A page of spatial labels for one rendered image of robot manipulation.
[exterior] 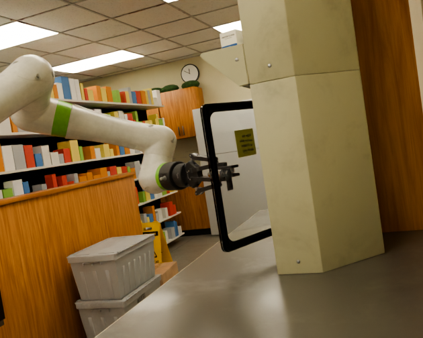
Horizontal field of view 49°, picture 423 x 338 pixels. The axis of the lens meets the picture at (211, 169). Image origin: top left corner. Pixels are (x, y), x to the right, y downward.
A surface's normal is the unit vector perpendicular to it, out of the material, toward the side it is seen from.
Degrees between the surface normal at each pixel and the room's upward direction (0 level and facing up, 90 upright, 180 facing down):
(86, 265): 95
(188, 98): 90
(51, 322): 90
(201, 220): 90
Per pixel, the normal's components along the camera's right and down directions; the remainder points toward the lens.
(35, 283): 0.93, -0.12
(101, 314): -0.30, 0.19
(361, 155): 0.42, -0.02
